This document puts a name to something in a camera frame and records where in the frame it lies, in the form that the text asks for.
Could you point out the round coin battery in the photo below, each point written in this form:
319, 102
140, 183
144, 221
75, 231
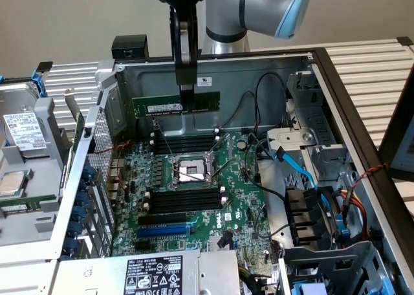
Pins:
241, 144

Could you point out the grey parts rack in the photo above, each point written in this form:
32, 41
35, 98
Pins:
42, 165

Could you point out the black box with port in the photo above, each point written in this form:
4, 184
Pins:
129, 47

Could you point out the green RAM stick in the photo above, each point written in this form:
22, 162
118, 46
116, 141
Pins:
155, 105
22, 203

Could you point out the small silver heat sink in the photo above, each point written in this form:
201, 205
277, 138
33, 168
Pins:
217, 242

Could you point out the green graphics card metal bracket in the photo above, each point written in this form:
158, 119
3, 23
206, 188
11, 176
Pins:
77, 123

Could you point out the silver hard disk white label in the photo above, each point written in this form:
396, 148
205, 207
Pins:
19, 120

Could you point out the short black expansion slot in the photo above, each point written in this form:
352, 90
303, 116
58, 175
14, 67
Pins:
144, 246

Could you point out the open black PC case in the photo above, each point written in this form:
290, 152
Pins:
343, 91

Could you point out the CPU socket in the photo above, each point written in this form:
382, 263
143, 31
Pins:
189, 172

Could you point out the blue plastic latch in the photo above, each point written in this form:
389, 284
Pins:
343, 230

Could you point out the blue expansion slot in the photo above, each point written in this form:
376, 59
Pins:
161, 233

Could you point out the black plastic fan shroud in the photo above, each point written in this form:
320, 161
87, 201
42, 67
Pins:
302, 211

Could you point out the grey metal disk bay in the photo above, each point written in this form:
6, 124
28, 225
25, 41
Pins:
310, 126

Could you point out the silver power supply with label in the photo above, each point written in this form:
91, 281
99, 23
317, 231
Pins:
97, 275

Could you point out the green Dell motherboard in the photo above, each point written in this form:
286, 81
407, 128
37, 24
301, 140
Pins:
194, 224

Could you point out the blue disk carrier rail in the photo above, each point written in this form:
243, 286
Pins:
39, 83

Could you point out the black RAM slot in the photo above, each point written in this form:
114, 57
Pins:
186, 202
184, 149
184, 144
186, 192
184, 134
186, 208
184, 139
186, 197

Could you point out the white sticker with print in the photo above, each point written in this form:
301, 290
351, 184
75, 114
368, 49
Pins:
203, 81

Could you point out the perforated metal disk bay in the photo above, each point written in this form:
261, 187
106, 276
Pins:
339, 259

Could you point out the silver CPU chip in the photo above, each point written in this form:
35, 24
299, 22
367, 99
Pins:
11, 183

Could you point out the long black expansion slot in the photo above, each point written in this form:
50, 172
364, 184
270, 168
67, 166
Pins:
161, 219

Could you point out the black table end cap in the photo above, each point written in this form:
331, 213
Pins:
405, 40
44, 66

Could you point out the metal socket cover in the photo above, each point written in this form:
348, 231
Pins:
223, 152

